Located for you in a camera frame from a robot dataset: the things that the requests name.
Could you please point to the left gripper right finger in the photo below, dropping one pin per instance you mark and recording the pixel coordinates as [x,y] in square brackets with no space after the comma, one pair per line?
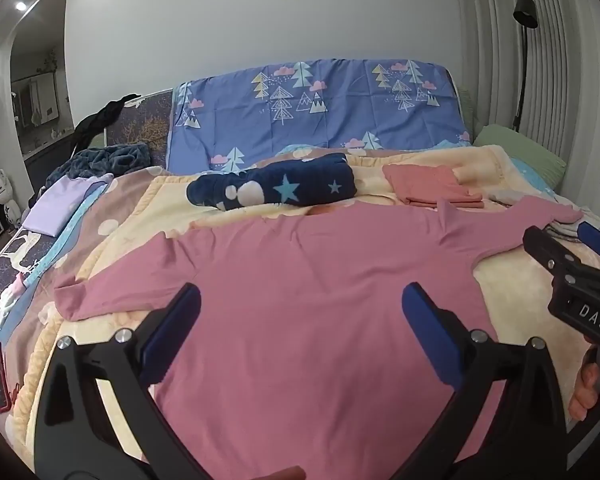
[526,438]

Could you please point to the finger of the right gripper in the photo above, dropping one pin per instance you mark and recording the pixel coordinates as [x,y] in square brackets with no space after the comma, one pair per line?
[590,236]
[550,254]

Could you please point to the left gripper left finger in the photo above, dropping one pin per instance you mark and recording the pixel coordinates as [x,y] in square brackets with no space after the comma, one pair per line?
[74,436]

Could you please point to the pink long-sleeve shirt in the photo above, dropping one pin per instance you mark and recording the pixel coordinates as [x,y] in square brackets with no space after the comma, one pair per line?
[301,355]

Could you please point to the person's right hand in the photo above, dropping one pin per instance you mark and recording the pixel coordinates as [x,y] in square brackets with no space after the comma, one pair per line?
[584,396]

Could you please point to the cream bear fleece blanket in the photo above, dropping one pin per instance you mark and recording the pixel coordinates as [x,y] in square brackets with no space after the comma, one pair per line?
[515,288]

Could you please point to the green pillow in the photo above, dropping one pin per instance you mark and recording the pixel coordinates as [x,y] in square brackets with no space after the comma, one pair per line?
[545,164]

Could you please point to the folded coral red garment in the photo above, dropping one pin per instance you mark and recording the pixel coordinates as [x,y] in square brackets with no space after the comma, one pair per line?
[425,186]

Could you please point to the folded lilac garment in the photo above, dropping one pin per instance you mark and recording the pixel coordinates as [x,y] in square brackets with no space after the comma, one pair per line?
[53,210]

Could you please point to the navy star fleece garment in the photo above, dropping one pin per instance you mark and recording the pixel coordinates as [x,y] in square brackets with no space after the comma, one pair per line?
[299,183]

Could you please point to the black floor lamp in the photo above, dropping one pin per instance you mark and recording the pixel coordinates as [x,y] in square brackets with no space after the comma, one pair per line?
[526,16]

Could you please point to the white cat figurine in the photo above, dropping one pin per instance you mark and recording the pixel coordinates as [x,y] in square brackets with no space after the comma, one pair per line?
[7,201]

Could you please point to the dark teal fleece blanket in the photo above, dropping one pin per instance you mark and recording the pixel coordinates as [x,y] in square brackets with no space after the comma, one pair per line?
[117,160]

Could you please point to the black garment on headboard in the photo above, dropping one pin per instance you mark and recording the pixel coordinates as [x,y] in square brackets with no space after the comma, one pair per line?
[96,123]

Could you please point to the dark patterned pillow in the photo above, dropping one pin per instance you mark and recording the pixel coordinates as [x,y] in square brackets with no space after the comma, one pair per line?
[145,119]

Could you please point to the blue tree-print pillow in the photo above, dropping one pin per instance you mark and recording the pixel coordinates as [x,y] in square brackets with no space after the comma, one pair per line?
[231,122]

